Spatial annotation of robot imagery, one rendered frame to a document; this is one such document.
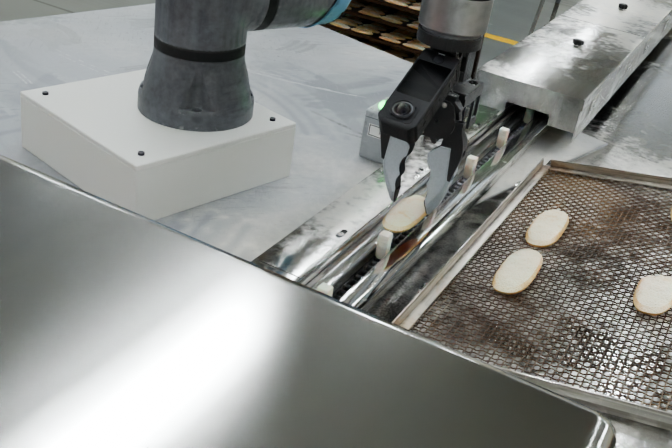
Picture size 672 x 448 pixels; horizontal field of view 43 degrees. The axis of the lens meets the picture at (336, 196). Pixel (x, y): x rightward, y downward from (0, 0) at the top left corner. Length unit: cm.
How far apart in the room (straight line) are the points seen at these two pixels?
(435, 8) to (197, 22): 30
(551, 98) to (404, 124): 55
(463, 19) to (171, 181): 39
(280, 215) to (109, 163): 22
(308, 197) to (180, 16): 28
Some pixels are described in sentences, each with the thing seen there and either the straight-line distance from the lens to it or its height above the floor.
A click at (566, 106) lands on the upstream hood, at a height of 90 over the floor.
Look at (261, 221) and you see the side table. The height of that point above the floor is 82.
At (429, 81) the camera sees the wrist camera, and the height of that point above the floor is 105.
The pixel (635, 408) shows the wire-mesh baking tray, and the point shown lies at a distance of 71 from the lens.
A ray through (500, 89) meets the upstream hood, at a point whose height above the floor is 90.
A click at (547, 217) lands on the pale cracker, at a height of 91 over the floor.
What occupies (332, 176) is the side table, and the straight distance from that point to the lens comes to 120.
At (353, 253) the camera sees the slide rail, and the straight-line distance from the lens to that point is 96.
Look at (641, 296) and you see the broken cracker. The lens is 87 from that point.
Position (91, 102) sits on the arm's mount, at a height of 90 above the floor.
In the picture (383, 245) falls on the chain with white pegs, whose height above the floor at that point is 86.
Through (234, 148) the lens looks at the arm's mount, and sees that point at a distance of 108.
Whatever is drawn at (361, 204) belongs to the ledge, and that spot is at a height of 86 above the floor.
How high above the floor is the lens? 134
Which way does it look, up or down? 27 degrees down
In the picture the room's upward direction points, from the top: 9 degrees clockwise
